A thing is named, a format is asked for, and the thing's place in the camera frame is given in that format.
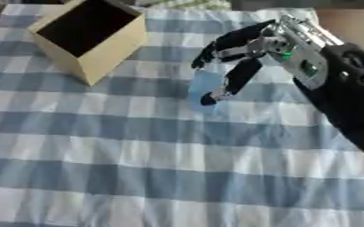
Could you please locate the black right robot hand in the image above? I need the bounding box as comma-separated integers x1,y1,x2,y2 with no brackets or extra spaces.
189,19,279,106

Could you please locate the tan cardboard box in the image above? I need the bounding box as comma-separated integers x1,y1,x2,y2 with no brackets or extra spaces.
27,0,150,87

